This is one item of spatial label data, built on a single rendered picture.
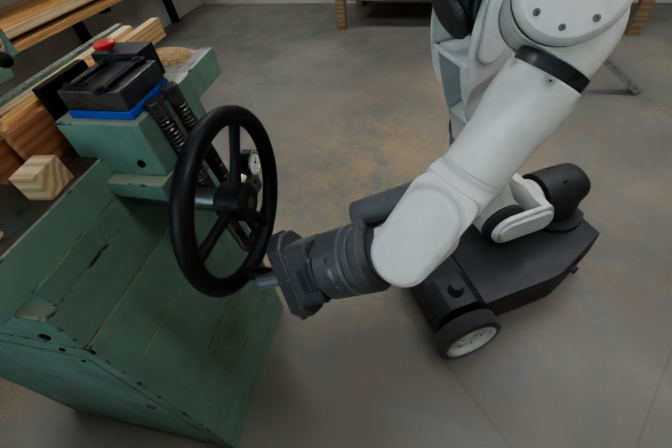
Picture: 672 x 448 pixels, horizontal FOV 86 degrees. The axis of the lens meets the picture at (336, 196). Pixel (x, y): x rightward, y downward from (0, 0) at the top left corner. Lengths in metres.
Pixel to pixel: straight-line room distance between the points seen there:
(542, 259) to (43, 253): 1.24
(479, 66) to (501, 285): 0.71
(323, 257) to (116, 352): 0.40
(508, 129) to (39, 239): 0.54
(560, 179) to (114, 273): 1.20
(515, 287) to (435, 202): 0.92
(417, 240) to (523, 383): 0.99
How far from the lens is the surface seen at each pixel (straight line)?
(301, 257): 0.47
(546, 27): 0.32
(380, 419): 1.23
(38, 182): 0.58
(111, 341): 0.70
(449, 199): 0.34
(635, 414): 1.40
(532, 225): 1.26
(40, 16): 3.00
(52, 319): 0.62
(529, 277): 1.28
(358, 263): 0.41
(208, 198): 0.58
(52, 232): 0.59
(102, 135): 0.59
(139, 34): 0.95
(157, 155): 0.56
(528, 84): 0.35
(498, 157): 0.36
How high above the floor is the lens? 1.19
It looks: 45 degrees down
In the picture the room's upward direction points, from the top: 9 degrees counter-clockwise
